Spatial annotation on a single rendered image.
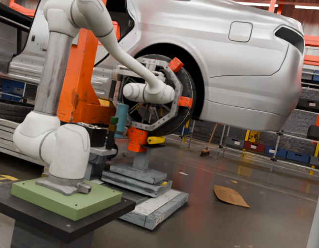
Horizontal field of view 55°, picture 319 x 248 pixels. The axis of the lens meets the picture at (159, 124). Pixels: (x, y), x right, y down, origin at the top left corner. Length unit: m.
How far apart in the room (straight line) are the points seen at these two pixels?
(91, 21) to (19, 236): 0.96
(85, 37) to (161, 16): 0.72
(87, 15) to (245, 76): 1.42
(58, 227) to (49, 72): 0.68
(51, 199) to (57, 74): 0.55
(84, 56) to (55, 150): 1.15
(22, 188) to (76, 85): 1.15
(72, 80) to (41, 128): 0.99
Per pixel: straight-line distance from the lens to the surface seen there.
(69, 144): 1.32
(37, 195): 1.32
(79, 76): 2.35
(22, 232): 1.47
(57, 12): 1.49
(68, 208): 1.23
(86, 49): 2.38
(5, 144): 2.90
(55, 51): 1.47
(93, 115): 2.58
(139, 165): 2.54
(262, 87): 2.42
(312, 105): 6.01
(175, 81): 2.28
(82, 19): 1.42
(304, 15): 12.21
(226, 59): 2.48
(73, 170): 1.34
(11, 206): 1.30
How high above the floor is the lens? 0.78
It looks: 3 degrees down
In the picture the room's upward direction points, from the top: 12 degrees clockwise
